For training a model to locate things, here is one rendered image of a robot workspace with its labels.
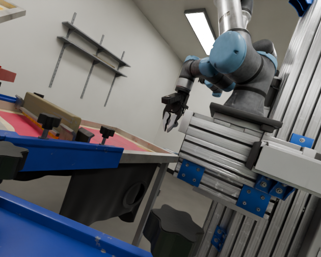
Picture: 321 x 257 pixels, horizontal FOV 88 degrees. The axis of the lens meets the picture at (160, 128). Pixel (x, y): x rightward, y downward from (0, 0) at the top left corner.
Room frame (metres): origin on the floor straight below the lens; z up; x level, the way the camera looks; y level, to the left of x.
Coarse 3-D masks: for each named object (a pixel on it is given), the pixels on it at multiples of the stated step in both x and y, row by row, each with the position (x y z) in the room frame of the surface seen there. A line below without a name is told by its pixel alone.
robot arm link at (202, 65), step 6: (198, 60) 0.69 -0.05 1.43; (204, 60) 0.65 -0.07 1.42; (192, 66) 0.71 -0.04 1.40; (198, 66) 0.68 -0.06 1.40; (204, 66) 0.65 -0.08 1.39; (210, 66) 0.64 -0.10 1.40; (192, 72) 0.72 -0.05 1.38; (198, 72) 0.69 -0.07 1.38; (204, 72) 0.66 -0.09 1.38; (210, 72) 0.65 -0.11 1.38; (216, 72) 0.66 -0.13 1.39; (204, 78) 0.71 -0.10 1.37; (210, 78) 0.70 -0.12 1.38; (216, 78) 0.70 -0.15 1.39
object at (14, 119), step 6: (0, 114) 0.61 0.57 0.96; (6, 114) 0.64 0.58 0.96; (12, 114) 0.67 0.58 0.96; (18, 114) 0.70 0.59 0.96; (6, 120) 0.56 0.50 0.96; (12, 120) 0.59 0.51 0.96; (18, 120) 0.61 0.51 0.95; (24, 120) 0.64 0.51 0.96; (30, 120) 0.67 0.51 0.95; (24, 126) 0.57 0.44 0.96; (30, 126) 0.59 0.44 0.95; (36, 126) 0.62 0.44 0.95; (120, 138) 1.03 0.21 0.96
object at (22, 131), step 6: (18, 126) 0.55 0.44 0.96; (18, 132) 0.49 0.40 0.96; (24, 132) 0.51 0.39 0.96; (30, 132) 0.53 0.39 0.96; (36, 132) 0.56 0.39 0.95; (42, 132) 0.58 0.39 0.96; (126, 144) 0.91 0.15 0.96; (132, 144) 0.98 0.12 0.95; (138, 150) 0.86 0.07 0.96; (144, 150) 0.92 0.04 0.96
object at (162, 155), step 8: (0, 104) 0.69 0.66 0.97; (8, 104) 0.71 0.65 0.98; (88, 120) 1.04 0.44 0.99; (0, 128) 0.37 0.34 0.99; (112, 128) 1.19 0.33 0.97; (120, 128) 1.23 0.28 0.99; (128, 136) 1.14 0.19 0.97; (136, 136) 1.12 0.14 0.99; (144, 144) 1.06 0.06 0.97; (152, 144) 1.02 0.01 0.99; (128, 152) 0.59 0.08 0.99; (136, 152) 0.63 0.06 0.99; (144, 152) 0.69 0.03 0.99; (152, 152) 0.76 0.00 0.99; (160, 152) 0.98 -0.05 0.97; (168, 152) 0.96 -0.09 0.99; (120, 160) 0.56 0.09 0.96; (128, 160) 0.59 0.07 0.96; (136, 160) 0.63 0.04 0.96; (144, 160) 0.67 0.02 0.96; (152, 160) 0.72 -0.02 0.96; (160, 160) 0.78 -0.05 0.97; (168, 160) 0.84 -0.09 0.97; (176, 160) 0.92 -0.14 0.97
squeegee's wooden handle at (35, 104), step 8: (32, 96) 0.66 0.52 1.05; (24, 104) 0.69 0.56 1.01; (32, 104) 0.64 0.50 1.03; (40, 104) 0.61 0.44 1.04; (48, 104) 0.57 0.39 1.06; (32, 112) 0.63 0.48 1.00; (40, 112) 0.59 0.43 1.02; (48, 112) 0.56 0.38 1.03; (56, 112) 0.53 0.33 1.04; (64, 112) 0.51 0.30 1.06; (64, 120) 0.50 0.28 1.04; (72, 120) 0.48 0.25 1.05; (80, 120) 0.50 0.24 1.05; (56, 128) 0.51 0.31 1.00; (72, 128) 0.49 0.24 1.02
